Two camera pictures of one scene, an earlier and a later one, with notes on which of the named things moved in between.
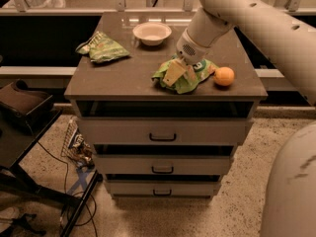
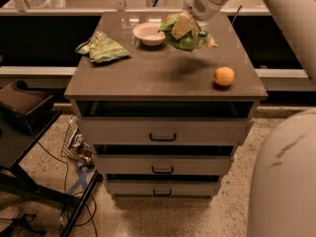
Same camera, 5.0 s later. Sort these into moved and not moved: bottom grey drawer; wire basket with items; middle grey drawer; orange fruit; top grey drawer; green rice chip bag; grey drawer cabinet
Moved: green rice chip bag
Not moved: grey drawer cabinet; middle grey drawer; top grey drawer; wire basket with items; orange fruit; bottom grey drawer
